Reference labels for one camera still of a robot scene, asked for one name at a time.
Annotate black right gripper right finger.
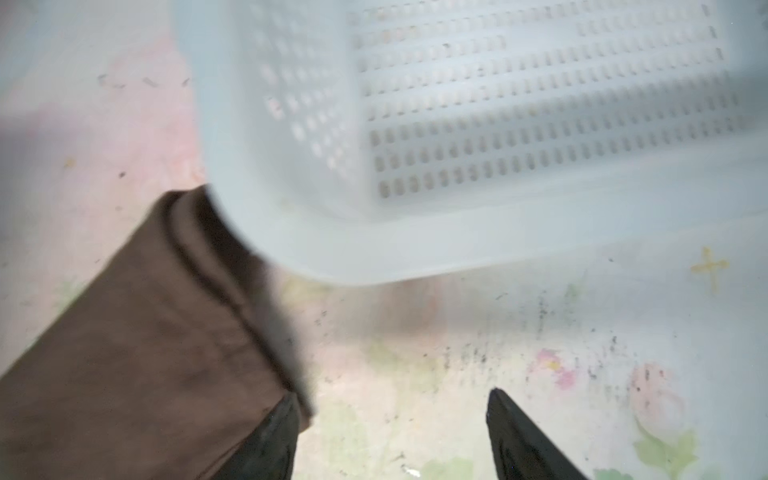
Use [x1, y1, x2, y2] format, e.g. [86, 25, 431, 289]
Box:
[486, 388, 587, 480]

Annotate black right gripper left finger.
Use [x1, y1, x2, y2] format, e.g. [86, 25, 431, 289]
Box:
[211, 393, 300, 480]

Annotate brown trousers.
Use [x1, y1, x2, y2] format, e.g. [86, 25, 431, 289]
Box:
[1, 187, 313, 479]

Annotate white perforated plastic basket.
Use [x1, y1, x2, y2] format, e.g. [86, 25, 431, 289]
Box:
[174, 1, 767, 285]

